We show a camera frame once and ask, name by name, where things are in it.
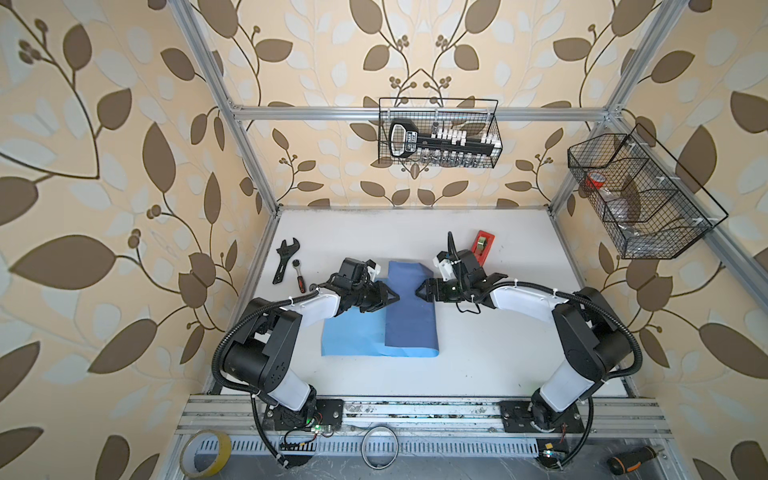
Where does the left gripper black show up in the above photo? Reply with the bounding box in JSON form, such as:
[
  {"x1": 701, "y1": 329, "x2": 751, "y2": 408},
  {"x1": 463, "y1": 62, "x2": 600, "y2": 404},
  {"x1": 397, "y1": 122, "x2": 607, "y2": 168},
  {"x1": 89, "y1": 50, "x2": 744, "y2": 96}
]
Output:
[{"x1": 351, "y1": 281, "x2": 402, "y2": 311}]

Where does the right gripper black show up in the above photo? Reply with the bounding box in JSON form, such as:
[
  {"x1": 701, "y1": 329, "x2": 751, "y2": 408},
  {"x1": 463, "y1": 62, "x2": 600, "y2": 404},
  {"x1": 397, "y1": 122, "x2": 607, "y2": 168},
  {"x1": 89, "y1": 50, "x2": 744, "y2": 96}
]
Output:
[{"x1": 415, "y1": 277, "x2": 468, "y2": 302}]

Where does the light blue wrapping paper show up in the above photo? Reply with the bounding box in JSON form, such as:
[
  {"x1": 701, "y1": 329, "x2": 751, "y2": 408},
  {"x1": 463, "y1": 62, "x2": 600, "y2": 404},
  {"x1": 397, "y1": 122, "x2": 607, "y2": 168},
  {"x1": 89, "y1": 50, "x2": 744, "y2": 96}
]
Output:
[{"x1": 321, "y1": 261, "x2": 439, "y2": 358}]

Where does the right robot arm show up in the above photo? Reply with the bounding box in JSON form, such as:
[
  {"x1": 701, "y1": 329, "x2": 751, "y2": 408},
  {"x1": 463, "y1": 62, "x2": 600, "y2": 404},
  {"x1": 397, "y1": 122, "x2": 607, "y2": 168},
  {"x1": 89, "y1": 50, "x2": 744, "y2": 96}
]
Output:
[{"x1": 415, "y1": 250, "x2": 643, "y2": 432}]

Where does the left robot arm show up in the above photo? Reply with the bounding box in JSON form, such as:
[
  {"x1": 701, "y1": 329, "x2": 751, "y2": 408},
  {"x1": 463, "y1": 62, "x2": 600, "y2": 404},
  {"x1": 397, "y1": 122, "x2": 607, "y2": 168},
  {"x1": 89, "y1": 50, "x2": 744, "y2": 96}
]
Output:
[{"x1": 211, "y1": 258, "x2": 400, "y2": 429}]

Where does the red tape dispenser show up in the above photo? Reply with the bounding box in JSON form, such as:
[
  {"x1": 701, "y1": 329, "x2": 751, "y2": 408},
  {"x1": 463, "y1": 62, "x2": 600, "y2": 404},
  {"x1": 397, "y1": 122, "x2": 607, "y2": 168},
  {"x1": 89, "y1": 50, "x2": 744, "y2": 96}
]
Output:
[{"x1": 471, "y1": 230, "x2": 495, "y2": 266}]

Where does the black adjustable wrench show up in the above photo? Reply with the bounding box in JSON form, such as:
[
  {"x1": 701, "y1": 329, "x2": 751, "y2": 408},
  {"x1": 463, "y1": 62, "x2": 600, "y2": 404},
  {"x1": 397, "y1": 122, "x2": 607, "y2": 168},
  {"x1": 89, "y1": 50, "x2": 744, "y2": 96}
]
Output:
[{"x1": 272, "y1": 238, "x2": 300, "y2": 285}]

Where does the black socket set tool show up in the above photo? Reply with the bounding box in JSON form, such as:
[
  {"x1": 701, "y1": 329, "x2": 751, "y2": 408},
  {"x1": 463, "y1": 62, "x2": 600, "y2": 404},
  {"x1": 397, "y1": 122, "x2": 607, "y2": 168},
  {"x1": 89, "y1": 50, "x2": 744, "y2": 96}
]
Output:
[{"x1": 385, "y1": 119, "x2": 502, "y2": 161}]

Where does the red white object in basket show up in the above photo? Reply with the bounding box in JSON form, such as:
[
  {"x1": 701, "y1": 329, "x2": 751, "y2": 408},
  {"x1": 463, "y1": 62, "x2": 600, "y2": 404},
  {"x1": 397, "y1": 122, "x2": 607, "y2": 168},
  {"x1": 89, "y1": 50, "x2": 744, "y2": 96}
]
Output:
[{"x1": 584, "y1": 171, "x2": 607, "y2": 191}]

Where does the yellow tape roll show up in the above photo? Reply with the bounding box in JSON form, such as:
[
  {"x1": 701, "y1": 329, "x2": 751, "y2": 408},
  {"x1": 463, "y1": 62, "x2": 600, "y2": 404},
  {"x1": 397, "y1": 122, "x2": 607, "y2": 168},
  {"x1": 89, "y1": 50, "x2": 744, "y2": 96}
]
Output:
[{"x1": 179, "y1": 430, "x2": 233, "y2": 479}]

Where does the orange black screwdriver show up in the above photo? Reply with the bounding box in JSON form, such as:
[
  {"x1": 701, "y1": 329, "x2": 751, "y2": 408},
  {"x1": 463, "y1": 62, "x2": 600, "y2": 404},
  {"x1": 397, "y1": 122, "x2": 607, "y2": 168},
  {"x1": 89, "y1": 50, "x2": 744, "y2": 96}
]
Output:
[{"x1": 606, "y1": 445, "x2": 662, "y2": 476}]

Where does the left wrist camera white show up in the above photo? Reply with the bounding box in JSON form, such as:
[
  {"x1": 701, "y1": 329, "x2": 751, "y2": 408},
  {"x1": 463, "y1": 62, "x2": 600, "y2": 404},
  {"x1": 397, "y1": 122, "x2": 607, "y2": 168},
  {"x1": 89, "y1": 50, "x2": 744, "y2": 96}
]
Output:
[{"x1": 365, "y1": 260, "x2": 382, "y2": 282}]

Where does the back wire basket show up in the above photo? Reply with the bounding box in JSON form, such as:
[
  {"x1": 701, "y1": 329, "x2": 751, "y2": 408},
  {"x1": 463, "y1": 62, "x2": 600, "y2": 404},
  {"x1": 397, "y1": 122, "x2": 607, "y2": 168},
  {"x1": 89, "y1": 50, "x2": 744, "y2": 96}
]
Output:
[{"x1": 378, "y1": 96, "x2": 503, "y2": 169}]

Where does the wire basket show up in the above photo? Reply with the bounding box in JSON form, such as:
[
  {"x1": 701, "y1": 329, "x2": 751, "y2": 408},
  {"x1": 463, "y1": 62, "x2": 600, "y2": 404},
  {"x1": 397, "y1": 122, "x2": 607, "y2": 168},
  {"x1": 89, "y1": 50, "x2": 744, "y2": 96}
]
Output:
[
  {"x1": 378, "y1": 96, "x2": 503, "y2": 169},
  {"x1": 567, "y1": 124, "x2": 728, "y2": 260}
]

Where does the right wire basket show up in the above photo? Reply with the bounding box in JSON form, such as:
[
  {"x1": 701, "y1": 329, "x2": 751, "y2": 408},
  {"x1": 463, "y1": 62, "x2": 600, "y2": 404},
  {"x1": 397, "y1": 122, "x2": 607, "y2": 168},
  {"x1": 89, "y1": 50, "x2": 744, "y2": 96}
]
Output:
[{"x1": 567, "y1": 124, "x2": 728, "y2": 260}]

